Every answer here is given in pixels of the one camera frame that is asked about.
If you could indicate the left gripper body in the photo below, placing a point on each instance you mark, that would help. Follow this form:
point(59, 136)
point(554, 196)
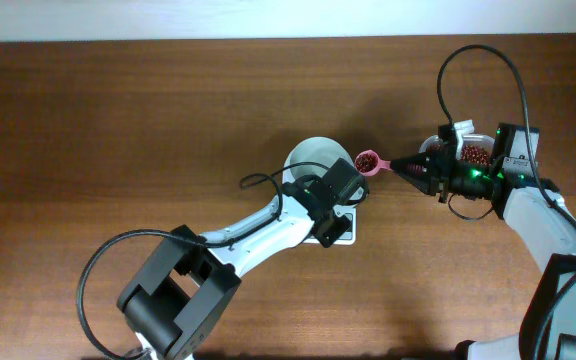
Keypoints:
point(340, 226)

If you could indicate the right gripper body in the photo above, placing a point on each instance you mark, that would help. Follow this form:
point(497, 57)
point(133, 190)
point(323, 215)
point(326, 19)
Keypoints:
point(441, 175)

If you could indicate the pink measuring scoop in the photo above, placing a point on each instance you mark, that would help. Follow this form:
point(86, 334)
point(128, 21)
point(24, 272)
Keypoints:
point(368, 163)

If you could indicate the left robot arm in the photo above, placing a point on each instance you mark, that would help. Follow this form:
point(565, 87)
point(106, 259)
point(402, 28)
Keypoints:
point(179, 294)

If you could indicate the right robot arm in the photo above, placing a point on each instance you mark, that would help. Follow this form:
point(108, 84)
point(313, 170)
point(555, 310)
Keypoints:
point(535, 210)

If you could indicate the white digital kitchen scale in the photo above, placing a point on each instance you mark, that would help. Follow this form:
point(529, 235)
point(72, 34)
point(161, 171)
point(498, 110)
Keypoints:
point(298, 190)

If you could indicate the red adzuki beans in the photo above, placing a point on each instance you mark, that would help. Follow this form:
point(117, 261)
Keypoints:
point(469, 153)

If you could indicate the clear plastic container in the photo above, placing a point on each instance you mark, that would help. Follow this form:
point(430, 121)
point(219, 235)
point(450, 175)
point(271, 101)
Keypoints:
point(472, 139)

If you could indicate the white round bowl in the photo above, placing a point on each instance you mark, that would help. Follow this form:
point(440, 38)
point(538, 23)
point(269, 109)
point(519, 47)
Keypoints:
point(310, 153)

